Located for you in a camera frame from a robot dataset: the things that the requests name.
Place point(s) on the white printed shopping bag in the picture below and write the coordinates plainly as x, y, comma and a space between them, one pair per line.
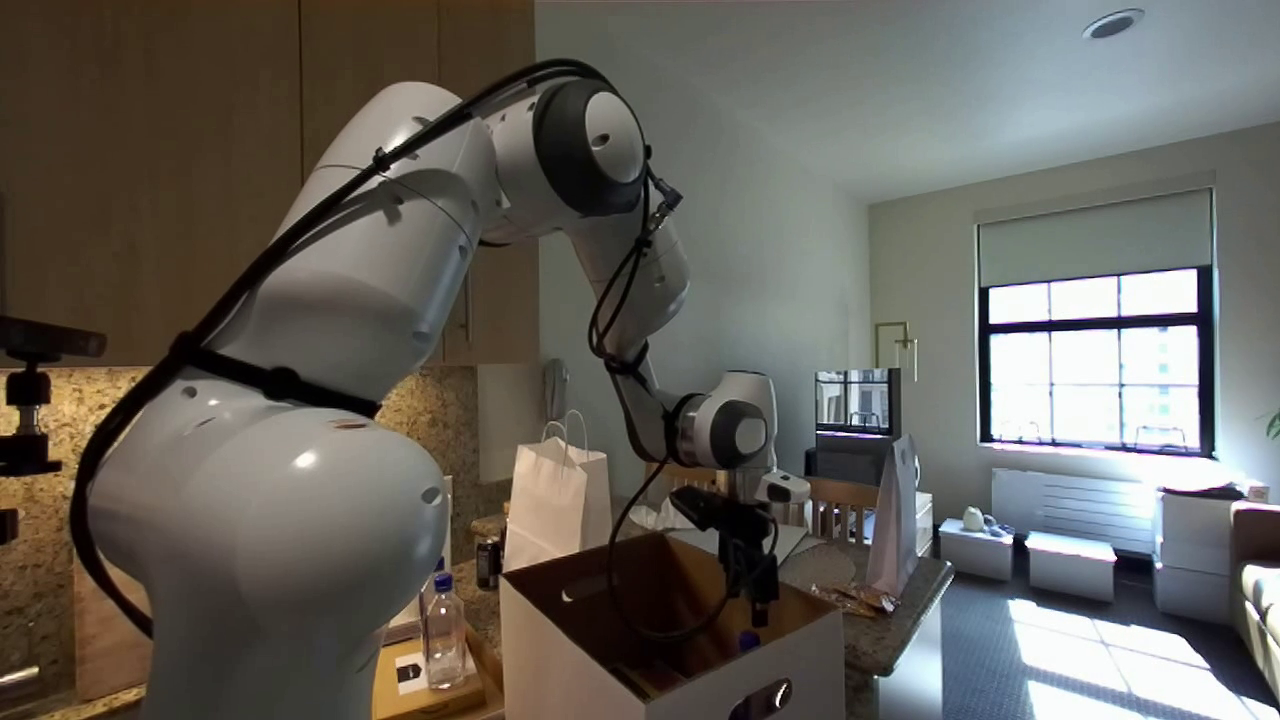
894, 521

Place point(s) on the wooden slatted chair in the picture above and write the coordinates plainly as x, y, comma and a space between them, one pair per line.
847, 506

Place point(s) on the white radiator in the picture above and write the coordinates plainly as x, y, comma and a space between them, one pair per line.
1064, 506

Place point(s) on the black tank stand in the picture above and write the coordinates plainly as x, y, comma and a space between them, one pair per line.
847, 461

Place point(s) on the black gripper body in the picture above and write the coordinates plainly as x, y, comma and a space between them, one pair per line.
751, 553

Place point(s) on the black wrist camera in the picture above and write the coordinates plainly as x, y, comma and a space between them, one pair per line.
707, 506

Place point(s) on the brown sofa white cushions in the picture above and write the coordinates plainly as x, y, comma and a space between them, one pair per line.
1261, 586

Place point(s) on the black framed window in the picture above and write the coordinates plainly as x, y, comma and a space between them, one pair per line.
1094, 362

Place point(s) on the wall cabinet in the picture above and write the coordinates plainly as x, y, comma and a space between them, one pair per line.
133, 135

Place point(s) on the clear water bottle blue cap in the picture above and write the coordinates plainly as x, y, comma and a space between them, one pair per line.
751, 643
444, 645

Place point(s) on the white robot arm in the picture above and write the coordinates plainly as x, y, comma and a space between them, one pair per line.
266, 534

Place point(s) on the white storage box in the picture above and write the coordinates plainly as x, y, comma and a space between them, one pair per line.
1070, 565
976, 553

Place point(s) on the crumpled white tissue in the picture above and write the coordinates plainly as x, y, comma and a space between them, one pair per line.
644, 519

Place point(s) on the white wall phone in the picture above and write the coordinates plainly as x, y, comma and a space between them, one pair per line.
552, 390

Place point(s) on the white drawer unit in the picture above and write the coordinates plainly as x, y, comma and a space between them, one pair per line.
1203, 562

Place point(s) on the open cardboard box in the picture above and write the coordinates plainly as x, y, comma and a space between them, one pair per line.
800, 675

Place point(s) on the round ceiling light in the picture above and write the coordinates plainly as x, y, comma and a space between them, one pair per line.
1114, 23

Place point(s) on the green house plant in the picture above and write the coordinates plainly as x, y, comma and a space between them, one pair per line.
1275, 427

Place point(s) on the yellow metal lamp frame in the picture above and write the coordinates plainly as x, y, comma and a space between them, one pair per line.
906, 351

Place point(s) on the white roller blind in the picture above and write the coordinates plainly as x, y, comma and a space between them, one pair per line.
1094, 234

